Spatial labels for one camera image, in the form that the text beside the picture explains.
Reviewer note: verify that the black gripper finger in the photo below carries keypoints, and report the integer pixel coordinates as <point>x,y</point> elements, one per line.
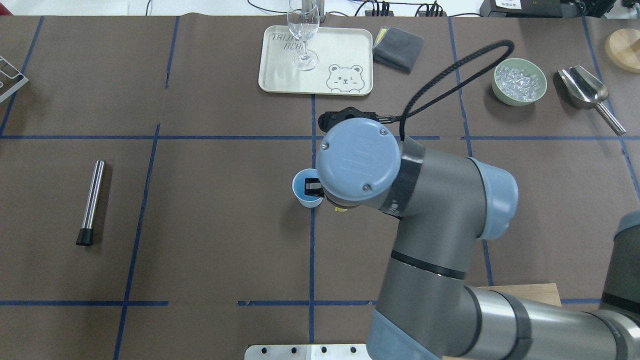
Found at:
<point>313,187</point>

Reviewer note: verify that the steel muddler black tip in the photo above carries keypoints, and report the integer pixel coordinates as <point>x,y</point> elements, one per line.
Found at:
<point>86,232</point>

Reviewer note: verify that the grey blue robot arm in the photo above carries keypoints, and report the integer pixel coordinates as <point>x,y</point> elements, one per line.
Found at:
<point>444,203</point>

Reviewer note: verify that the light blue plastic cup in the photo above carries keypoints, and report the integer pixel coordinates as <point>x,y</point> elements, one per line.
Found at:
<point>299,188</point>

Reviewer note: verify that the grey folded cloth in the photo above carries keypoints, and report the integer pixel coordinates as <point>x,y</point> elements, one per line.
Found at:
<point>397,48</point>

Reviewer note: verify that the clear wine glass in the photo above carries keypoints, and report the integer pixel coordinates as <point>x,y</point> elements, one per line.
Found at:
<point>303,20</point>

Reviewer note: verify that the green bowl of ice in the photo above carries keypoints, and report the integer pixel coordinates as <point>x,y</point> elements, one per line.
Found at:
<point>518,82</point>

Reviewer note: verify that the wooden cutting board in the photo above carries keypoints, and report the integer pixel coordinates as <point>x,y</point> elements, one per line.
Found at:
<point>546,293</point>

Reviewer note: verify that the steel ice scoop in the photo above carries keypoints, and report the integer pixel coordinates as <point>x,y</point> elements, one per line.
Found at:
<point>587,92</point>

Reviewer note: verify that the wooden paper towel stand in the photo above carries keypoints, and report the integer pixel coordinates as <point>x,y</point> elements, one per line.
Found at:
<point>623,48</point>

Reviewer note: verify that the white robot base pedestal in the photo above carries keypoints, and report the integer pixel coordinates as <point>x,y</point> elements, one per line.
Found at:
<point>338,351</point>

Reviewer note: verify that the white wire cup rack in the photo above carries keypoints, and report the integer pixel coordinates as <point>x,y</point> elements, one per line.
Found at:
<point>11,79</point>

